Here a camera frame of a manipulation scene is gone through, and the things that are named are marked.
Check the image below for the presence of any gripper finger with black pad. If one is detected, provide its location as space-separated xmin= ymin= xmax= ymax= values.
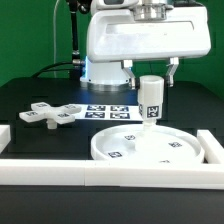
xmin=166 ymin=57 xmax=179 ymax=87
xmin=121 ymin=60 xmax=136 ymax=89

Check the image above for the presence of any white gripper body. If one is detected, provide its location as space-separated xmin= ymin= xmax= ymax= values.
xmin=86 ymin=6 xmax=211 ymax=62

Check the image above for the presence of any white round table top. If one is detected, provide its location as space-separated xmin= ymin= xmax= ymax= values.
xmin=91 ymin=124 xmax=205 ymax=164

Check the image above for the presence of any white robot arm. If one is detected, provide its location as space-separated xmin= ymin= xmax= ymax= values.
xmin=81 ymin=0 xmax=211 ymax=91

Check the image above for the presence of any white marker sheet with tags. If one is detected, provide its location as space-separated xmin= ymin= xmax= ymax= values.
xmin=75 ymin=104 xmax=142 ymax=121

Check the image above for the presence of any white cross-shaped table base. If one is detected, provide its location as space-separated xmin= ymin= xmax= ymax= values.
xmin=19 ymin=102 xmax=82 ymax=130

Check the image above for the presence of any black cable on table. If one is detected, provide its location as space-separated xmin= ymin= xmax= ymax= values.
xmin=31 ymin=60 xmax=86 ymax=78

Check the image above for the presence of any white hanging cable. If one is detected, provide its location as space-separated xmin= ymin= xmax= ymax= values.
xmin=53 ymin=0 xmax=62 ymax=79

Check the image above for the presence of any white U-shaped boundary frame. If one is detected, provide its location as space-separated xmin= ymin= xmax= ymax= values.
xmin=0 ymin=130 xmax=224 ymax=190

